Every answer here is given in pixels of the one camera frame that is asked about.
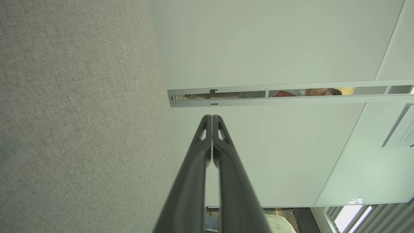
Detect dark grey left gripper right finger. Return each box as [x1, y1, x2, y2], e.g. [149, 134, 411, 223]
[212, 115, 272, 233]

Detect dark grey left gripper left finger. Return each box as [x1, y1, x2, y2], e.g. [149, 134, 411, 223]
[152, 115, 213, 233]

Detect person behind partition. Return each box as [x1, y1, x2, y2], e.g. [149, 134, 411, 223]
[270, 88, 343, 97]

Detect grey slatted window blinds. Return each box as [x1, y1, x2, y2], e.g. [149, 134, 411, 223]
[323, 196, 414, 233]

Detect white paper sign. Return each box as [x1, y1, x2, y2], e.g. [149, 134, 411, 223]
[386, 106, 414, 148]

